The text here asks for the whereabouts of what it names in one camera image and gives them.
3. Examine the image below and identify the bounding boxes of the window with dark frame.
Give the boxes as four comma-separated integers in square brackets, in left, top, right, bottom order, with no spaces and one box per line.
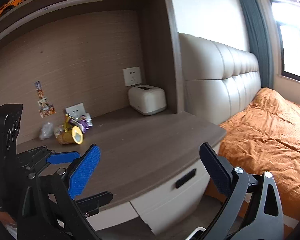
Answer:
[270,0,300,82]

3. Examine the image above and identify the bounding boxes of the white bedside drawer cabinet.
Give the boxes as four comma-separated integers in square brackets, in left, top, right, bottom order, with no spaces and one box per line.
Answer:
[84,141,209,233]

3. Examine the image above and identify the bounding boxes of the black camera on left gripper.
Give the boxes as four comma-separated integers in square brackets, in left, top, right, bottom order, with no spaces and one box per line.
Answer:
[0,103,23,217]

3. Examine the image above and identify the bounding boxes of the white wall socket lower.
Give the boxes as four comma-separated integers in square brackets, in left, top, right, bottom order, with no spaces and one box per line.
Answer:
[65,103,86,119]

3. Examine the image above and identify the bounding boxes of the orange toy car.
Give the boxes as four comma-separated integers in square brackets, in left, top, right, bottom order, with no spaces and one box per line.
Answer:
[0,0,25,18]

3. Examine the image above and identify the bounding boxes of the beige padded headboard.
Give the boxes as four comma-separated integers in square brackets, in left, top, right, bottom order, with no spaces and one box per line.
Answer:
[179,33,261,125]

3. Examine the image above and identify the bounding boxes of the black drawer handle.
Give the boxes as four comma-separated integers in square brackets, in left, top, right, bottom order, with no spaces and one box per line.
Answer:
[175,168,197,189]

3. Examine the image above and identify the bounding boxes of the white square trash bin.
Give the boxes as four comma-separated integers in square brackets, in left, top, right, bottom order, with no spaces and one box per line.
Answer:
[185,227,206,240]

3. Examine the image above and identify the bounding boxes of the white tissue box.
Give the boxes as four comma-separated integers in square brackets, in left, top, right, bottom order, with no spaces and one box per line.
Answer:
[128,85,167,116]

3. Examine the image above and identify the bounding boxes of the cartoon stickers on wall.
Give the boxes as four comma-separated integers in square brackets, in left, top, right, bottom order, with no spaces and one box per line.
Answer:
[34,81,56,118]

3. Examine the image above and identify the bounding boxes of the white wall socket upper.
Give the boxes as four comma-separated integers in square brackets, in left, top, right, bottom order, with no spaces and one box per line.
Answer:
[123,67,142,87]

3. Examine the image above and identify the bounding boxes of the teal curtain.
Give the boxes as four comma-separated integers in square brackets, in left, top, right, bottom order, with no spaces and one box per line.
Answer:
[239,0,274,89]

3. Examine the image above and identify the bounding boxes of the yellow paper cup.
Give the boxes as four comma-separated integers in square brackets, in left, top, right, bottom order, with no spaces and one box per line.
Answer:
[57,126,83,145]

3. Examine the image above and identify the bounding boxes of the purple yellow snack wrapper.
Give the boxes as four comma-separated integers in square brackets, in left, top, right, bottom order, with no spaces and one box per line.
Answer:
[62,113,93,133]

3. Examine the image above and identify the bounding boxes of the clear crumpled plastic bag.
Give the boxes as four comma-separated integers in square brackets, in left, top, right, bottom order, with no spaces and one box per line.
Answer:
[39,122,54,140]

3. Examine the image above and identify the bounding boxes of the brown wooden shelf unit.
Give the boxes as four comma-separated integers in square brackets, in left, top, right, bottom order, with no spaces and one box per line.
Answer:
[0,0,186,145]

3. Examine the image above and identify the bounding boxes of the white wall socket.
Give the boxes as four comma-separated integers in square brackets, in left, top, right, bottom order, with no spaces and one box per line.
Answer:
[65,103,86,119]
[123,67,142,87]

